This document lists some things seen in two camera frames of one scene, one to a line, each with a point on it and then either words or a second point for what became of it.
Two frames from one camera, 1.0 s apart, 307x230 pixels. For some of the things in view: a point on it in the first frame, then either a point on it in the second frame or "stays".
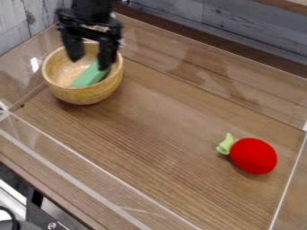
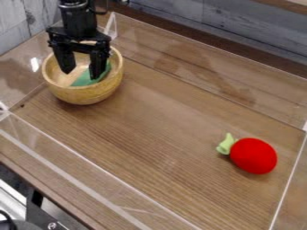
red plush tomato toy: [253, 154] stays
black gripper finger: [76, 44] → [66, 58]
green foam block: [92, 75] stays
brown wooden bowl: [62, 71] stays
